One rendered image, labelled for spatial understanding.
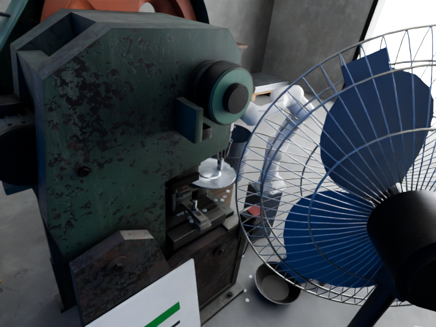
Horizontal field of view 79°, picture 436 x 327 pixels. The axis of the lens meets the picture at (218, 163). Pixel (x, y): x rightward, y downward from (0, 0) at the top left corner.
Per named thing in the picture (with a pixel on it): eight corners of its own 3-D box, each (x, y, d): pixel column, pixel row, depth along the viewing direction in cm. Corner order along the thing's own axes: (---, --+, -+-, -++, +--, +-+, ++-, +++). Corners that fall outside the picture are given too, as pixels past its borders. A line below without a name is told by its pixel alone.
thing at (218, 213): (174, 176, 158) (175, 168, 155) (225, 221, 131) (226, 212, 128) (126, 194, 140) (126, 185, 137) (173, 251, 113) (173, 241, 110)
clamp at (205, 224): (189, 205, 129) (190, 189, 123) (211, 227, 119) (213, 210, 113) (179, 211, 125) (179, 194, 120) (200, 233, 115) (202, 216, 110)
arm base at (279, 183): (275, 176, 203) (279, 160, 196) (290, 191, 189) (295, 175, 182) (250, 181, 195) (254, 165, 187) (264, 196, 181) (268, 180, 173)
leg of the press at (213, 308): (231, 278, 177) (255, 167, 128) (243, 291, 170) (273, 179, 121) (88, 387, 123) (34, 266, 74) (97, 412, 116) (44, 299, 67)
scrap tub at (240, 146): (226, 158, 303) (231, 120, 277) (253, 176, 278) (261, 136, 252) (196, 170, 279) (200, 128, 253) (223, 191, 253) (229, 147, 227)
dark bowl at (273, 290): (272, 259, 192) (274, 254, 188) (307, 291, 174) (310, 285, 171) (243, 283, 175) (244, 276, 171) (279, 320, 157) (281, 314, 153)
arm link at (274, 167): (277, 162, 193) (285, 132, 180) (278, 176, 178) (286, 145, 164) (261, 159, 194) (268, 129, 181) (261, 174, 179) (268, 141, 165)
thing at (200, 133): (224, 117, 99) (231, 54, 87) (246, 128, 93) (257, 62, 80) (174, 130, 86) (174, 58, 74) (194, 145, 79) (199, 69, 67)
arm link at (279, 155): (300, 123, 167) (302, 136, 152) (278, 152, 181) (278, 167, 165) (285, 115, 166) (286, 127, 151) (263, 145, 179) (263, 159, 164)
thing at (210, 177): (246, 181, 138) (246, 180, 137) (196, 194, 124) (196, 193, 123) (218, 154, 158) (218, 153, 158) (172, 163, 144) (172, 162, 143)
